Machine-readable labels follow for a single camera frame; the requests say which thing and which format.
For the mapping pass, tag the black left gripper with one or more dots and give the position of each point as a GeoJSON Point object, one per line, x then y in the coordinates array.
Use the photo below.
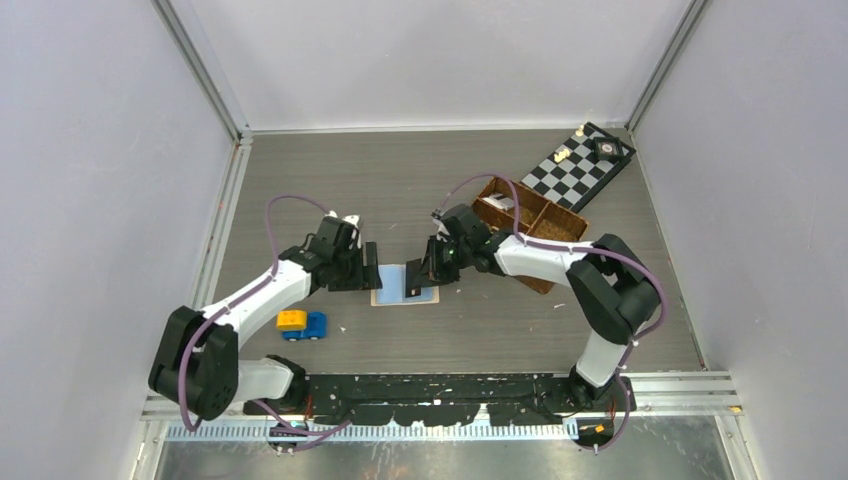
{"type": "Point", "coordinates": [358, 281]}

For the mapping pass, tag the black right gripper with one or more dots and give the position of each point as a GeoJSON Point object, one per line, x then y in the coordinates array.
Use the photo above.
{"type": "Point", "coordinates": [438, 275]}

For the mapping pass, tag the beige leather card holder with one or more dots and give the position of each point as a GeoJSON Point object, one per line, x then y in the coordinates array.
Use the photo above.
{"type": "Point", "coordinates": [393, 293]}

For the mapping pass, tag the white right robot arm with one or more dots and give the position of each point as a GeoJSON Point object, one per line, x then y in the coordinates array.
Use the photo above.
{"type": "Point", "coordinates": [620, 298]}

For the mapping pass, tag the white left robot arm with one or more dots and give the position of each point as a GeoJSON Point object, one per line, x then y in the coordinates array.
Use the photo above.
{"type": "Point", "coordinates": [197, 363]}

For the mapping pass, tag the blue yellow toy car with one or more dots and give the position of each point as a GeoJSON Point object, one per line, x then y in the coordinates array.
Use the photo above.
{"type": "Point", "coordinates": [296, 325]}

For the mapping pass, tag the woven wicker divided basket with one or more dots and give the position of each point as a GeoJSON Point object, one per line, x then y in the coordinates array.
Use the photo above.
{"type": "Point", "coordinates": [539, 217]}

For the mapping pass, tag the small black square box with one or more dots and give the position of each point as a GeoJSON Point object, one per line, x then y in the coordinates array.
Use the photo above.
{"type": "Point", "coordinates": [608, 149]}

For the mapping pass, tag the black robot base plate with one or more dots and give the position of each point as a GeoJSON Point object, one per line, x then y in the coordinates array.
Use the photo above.
{"type": "Point", "coordinates": [518, 399]}

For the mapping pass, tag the aluminium frame rail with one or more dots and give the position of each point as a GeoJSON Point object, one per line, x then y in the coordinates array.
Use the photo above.
{"type": "Point", "coordinates": [186, 30]}

